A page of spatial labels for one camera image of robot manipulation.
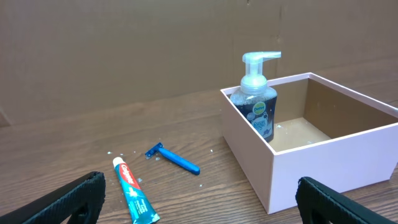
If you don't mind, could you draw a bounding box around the dark foam soap pump bottle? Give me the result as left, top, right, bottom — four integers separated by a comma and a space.
230, 51, 282, 142

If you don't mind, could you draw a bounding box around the pink cardboard box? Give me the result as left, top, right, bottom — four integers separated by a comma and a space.
221, 73, 397, 214

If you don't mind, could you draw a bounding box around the Colgate toothpaste tube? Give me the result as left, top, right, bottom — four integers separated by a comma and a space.
113, 157, 160, 224

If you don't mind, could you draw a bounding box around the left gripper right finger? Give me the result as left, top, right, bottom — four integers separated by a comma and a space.
295, 177, 395, 224

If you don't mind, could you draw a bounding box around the blue disposable razor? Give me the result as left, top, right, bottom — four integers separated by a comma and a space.
145, 142, 200, 175

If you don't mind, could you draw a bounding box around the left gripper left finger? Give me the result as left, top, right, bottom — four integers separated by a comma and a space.
1, 171, 106, 224

